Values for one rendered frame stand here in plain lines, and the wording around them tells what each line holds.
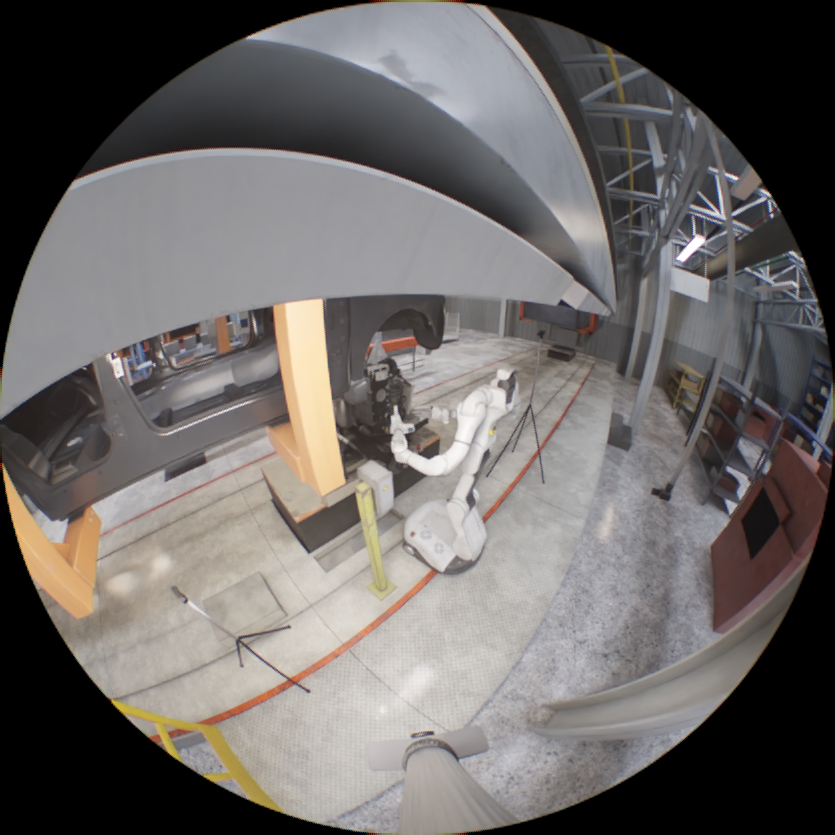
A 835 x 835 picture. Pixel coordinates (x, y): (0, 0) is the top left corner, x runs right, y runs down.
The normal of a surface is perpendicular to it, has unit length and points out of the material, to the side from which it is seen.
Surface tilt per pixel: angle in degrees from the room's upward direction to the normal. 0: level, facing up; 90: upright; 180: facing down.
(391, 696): 0
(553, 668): 0
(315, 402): 90
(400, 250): 117
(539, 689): 0
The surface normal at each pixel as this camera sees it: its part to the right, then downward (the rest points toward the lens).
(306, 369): 0.74, 0.32
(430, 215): 0.66, 0.68
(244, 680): 0.01, -0.89
